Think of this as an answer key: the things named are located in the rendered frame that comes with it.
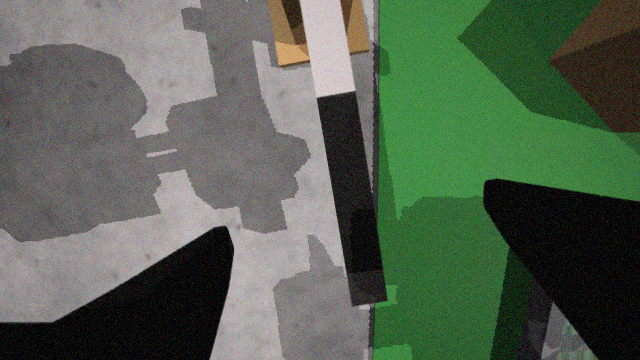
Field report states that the green mat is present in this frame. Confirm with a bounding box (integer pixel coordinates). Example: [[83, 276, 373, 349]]
[[372, 0, 640, 360]]

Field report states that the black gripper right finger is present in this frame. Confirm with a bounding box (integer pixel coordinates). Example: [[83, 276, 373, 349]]
[[483, 179, 640, 360]]

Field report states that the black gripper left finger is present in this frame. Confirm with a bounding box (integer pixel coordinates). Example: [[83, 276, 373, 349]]
[[0, 225, 234, 360]]

